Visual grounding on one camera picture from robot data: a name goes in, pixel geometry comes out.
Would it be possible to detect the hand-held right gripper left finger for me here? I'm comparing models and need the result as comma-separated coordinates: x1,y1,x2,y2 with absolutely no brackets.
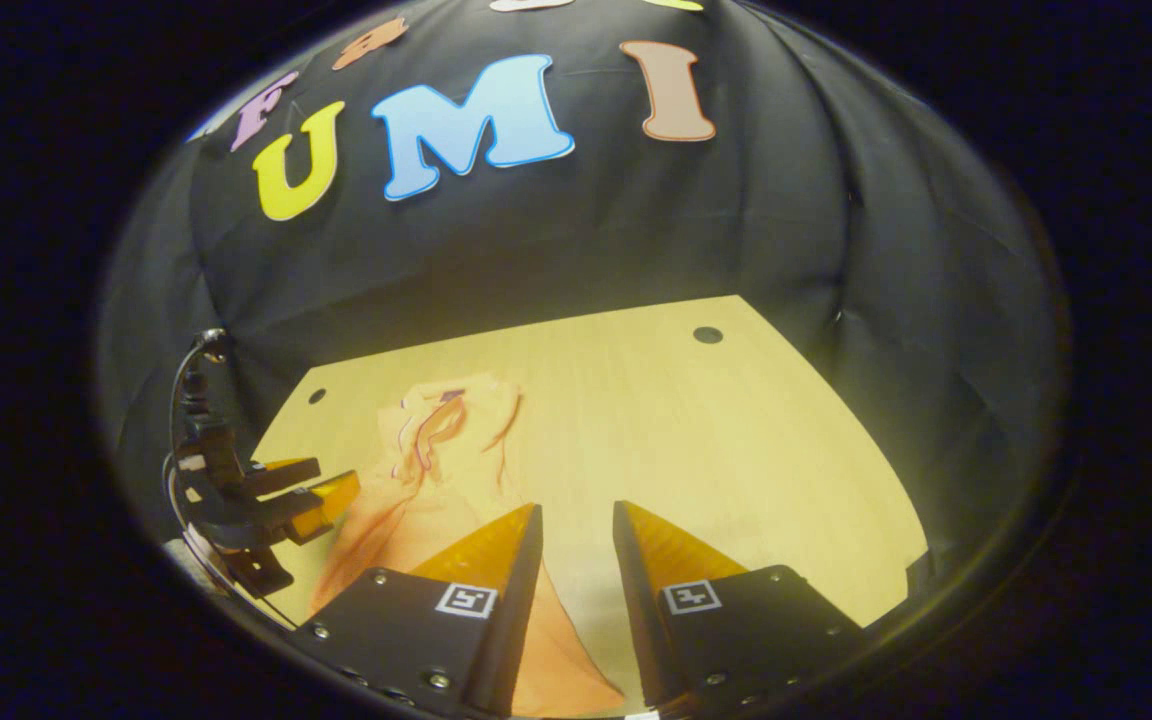
292,502,546,718

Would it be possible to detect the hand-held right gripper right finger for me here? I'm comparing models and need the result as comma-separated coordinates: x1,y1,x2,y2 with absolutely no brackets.
612,500,867,719

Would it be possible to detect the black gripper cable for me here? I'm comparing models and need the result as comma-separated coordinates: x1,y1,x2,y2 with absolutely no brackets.
166,328,232,461

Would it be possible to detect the black backdrop cloth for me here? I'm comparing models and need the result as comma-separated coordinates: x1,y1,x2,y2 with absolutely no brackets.
96,0,1072,611

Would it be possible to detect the orange T-shirt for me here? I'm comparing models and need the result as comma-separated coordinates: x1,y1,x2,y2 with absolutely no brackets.
308,375,627,719

